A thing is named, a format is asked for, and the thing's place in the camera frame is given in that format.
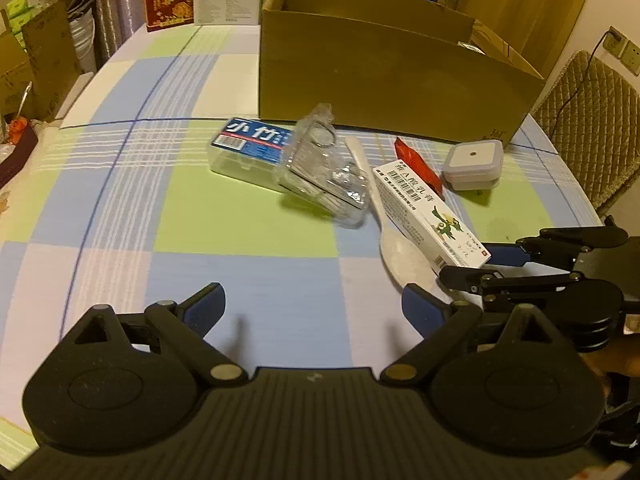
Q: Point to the yellow curtain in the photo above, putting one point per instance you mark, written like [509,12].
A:
[525,0]

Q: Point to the thin wooden stick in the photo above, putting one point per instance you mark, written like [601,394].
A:
[26,99]

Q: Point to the green tissue boxes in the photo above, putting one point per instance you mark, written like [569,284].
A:
[25,10]

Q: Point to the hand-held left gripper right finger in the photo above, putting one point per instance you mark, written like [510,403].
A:
[422,310]

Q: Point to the chair with quilted cover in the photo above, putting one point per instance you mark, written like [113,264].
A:
[590,125]

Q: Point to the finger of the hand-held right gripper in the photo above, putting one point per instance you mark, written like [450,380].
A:
[505,255]
[470,279]

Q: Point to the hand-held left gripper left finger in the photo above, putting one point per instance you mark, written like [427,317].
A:
[205,307]

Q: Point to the small square plastic container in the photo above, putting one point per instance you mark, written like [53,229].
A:
[472,157]

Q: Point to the clear plastic packaging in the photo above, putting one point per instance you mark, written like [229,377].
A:
[320,170]

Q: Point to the desktop with checked tablecloth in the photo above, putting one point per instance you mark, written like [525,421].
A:
[225,240]

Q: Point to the small red packet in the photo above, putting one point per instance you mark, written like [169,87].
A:
[415,165]

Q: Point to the green white ointment box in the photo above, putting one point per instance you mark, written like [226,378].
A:
[425,210]

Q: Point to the blue label floss pick box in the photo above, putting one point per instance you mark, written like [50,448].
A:
[245,145]

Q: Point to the wall socket plate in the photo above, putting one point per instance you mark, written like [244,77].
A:
[631,57]
[612,47]

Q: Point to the small orange object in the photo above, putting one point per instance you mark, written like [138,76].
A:
[16,130]

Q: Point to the white plastic spoon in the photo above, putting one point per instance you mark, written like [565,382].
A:
[405,260]

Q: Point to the brown cardboard storage box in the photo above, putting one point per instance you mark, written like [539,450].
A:
[45,60]

